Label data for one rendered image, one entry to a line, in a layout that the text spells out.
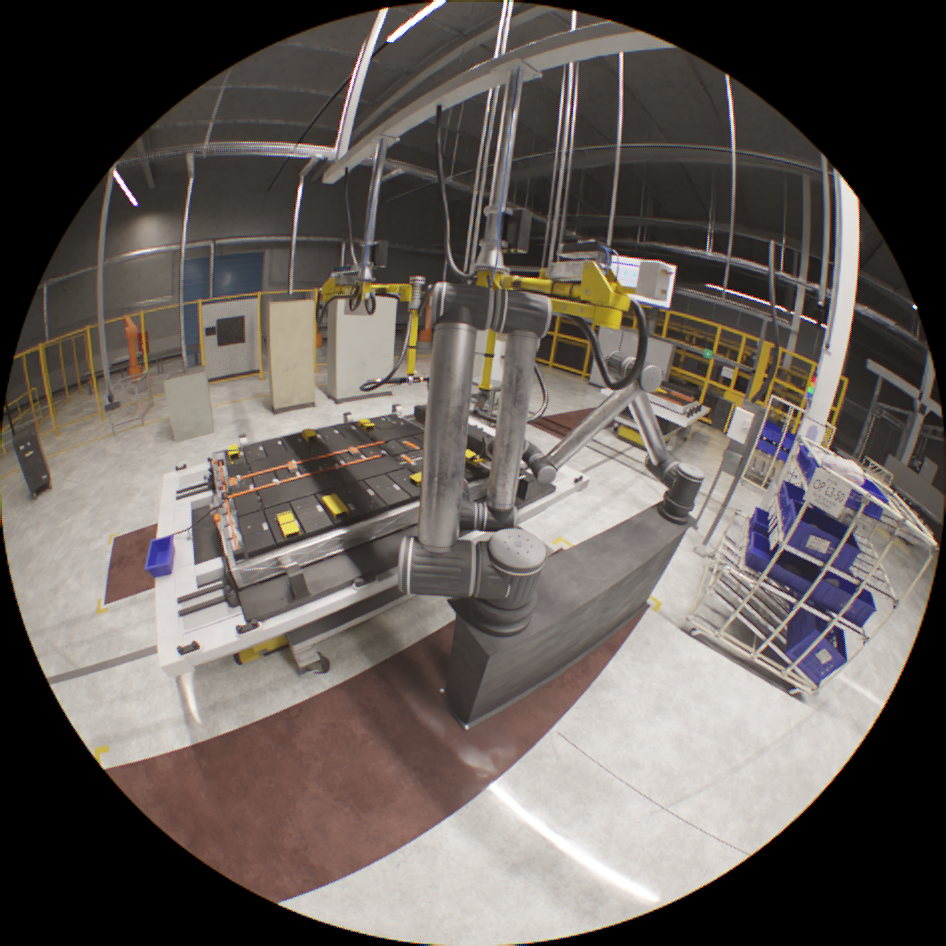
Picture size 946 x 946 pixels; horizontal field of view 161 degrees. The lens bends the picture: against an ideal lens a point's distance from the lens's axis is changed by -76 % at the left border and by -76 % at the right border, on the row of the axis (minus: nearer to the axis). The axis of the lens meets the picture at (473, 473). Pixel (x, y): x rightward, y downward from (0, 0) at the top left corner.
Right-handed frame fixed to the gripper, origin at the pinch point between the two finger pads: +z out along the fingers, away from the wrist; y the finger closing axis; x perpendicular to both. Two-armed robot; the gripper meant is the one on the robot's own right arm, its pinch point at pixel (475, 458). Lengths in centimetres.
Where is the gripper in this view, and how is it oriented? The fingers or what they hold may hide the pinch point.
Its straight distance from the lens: 202.5
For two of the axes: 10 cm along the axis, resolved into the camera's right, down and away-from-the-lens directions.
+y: 7.5, -2.4, 6.2
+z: -5.7, 2.3, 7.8
